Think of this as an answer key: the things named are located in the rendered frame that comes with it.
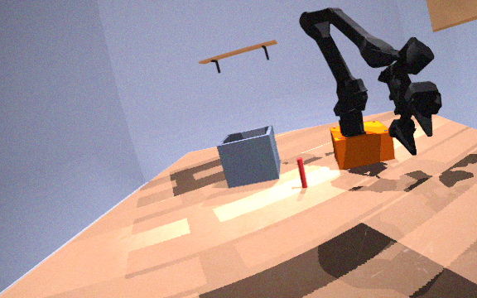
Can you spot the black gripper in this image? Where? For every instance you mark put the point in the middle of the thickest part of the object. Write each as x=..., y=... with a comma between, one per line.
x=411, y=99

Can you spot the red peg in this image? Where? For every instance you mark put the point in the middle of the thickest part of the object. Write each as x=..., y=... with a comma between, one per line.
x=302, y=172

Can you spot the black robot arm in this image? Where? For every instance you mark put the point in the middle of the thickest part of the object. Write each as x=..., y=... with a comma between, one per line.
x=351, y=92

